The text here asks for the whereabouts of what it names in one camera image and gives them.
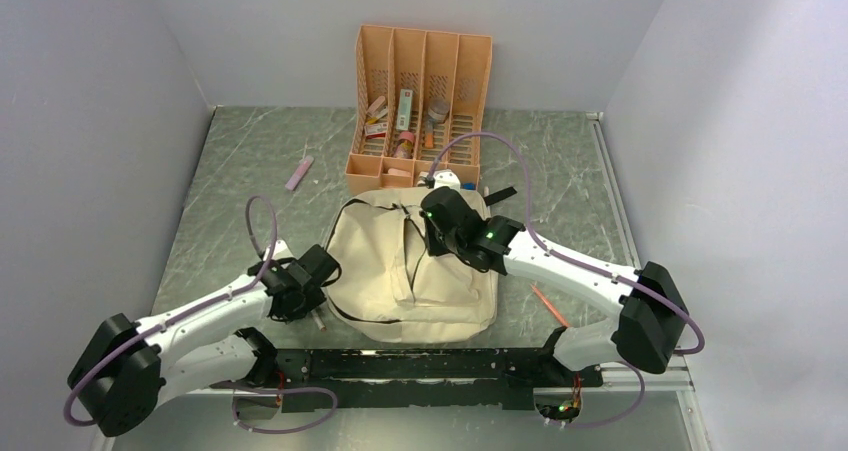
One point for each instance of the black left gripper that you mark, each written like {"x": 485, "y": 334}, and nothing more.
{"x": 314, "y": 296}

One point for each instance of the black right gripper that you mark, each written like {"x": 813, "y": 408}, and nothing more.
{"x": 433, "y": 246}

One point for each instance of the beige canvas backpack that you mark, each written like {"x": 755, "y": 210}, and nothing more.
{"x": 390, "y": 288}

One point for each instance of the orange pencil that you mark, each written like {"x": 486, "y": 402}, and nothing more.
{"x": 550, "y": 306}

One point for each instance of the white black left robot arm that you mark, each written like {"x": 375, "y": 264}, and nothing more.
{"x": 130, "y": 368}

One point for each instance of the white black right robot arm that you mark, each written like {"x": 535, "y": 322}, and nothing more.
{"x": 644, "y": 313}

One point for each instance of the white brown marker pen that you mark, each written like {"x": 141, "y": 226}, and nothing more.
{"x": 319, "y": 321}

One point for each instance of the pink tape roll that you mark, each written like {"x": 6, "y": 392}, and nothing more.
{"x": 405, "y": 145}

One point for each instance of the grey glue stick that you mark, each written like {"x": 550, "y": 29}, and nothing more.
{"x": 437, "y": 112}

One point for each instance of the pink eraser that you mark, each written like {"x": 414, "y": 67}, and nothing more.
{"x": 299, "y": 173}

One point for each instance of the teal white box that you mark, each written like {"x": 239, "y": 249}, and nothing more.
{"x": 404, "y": 109}

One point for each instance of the red white small box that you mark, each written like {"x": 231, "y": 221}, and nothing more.
{"x": 376, "y": 119}

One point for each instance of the orange plastic desk organizer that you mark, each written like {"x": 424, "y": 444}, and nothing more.
{"x": 434, "y": 64}

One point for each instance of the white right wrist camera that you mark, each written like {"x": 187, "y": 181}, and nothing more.
{"x": 443, "y": 178}

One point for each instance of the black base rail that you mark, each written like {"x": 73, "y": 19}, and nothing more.
{"x": 397, "y": 378}

